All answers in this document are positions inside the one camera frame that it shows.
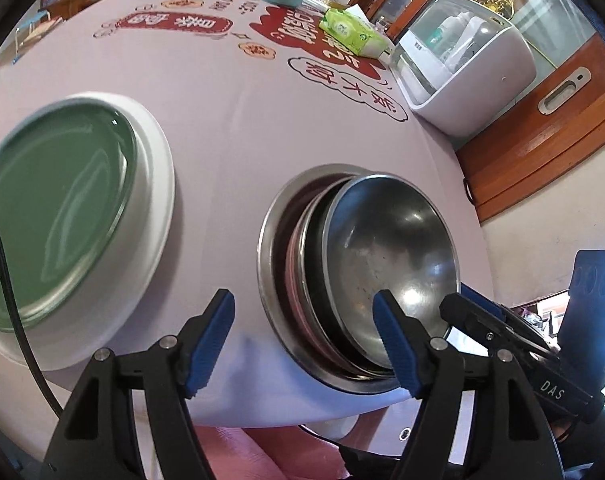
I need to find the white sterilizer appliance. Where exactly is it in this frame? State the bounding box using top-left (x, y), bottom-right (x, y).
top-left (390, 0), bottom-right (538, 138)

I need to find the round steel bowl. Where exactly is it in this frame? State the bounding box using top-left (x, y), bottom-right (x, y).
top-left (323, 174), bottom-right (461, 371)

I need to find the green plate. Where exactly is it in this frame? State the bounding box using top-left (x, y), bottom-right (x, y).
top-left (0, 99), bottom-right (138, 333)

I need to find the thick black cable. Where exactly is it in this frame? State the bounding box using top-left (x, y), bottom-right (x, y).
top-left (0, 200), bottom-right (63, 418)

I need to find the wide steel bowl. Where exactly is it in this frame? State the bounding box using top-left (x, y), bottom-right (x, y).
top-left (256, 162), bottom-right (453, 395)

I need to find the pink-sided steel bowl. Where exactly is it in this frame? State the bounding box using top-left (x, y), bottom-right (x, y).
top-left (285, 175), bottom-right (398, 378)

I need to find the white plate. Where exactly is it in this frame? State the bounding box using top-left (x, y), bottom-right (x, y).
top-left (0, 91), bottom-right (176, 372)

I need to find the green tissue pack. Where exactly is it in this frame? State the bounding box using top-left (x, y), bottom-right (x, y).
top-left (319, 4), bottom-right (391, 58)

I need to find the printed purple tablecloth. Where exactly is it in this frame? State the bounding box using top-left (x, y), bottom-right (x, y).
top-left (0, 0), bottom-right (498, 428)

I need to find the wooden glass cabinet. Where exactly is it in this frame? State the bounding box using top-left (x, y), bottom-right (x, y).
top-left (353, 0), bottom-right (605, 223)

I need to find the pink cloth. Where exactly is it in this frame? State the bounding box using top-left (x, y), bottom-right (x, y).
top-left (192, 422), bottom-right (343, 480)

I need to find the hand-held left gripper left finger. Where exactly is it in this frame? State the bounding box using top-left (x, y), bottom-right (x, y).
top-left (37, 289), bottom-right (236, 480)

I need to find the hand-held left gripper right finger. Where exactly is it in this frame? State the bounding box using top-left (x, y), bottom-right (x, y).
top-left (373, 289), bottom-right (566, 480)

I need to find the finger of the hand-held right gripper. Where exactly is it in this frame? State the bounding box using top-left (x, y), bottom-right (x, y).
top-left (440, 294), bottom-right (548, 356)
top-left (460, 284), bottom-right (506, 321)

